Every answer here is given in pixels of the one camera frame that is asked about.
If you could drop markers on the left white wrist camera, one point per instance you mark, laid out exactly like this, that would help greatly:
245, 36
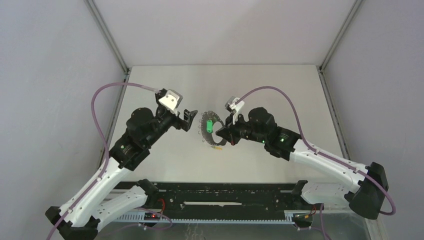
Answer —
170, 99

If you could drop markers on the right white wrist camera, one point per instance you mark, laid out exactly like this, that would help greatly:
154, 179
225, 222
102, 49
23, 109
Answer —
234, 106

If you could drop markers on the right aluminium frame post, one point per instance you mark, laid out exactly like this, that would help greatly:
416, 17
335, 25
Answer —
355, 8

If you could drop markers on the white cable duct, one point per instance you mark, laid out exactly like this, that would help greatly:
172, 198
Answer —
144, 217

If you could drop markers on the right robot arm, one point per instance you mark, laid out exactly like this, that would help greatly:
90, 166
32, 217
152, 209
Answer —
361, 187

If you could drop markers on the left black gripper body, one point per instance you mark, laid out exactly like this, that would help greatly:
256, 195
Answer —
172, 118

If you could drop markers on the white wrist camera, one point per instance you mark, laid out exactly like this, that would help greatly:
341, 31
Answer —
170, 99
234, 106

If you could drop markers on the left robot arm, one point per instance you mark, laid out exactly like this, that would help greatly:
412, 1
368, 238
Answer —
86, 214

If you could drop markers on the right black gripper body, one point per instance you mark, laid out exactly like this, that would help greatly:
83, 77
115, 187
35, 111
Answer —
240, 130

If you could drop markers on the aluminium frame post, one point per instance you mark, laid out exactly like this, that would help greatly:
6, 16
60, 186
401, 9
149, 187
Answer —
107, 35
355, 8

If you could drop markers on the left aluminium frame post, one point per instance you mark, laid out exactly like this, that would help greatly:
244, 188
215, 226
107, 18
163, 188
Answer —
107, 35

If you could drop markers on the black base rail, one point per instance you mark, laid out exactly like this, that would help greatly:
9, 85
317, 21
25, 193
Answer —
228, 201

